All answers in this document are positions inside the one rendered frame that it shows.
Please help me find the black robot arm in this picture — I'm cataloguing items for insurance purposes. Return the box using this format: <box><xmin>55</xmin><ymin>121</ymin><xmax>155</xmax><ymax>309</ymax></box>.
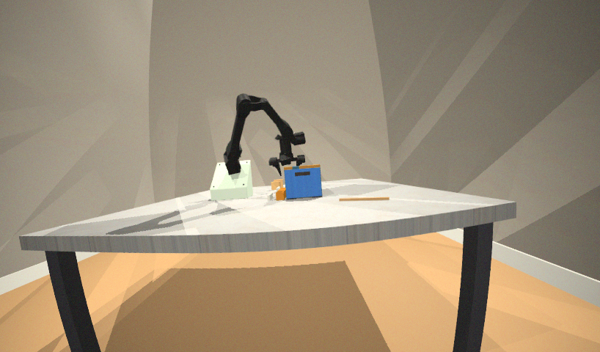
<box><xmin>224</xmin><ymin>93</ymin><xmax>306</xmax><ymax>175</ymax></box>

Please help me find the brown rectangular block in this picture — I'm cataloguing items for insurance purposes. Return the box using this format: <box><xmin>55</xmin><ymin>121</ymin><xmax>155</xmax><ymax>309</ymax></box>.
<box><xmin>276</xmin><ymin>188</ymin><xmax>286</xmax><ymax>201</ymax></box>

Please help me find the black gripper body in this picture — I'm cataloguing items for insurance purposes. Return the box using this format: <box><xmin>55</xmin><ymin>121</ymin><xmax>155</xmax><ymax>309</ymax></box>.
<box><xmin>268</xmin><ymin>147</ymin><xmax>305</xmax><ymax>166</ymax></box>

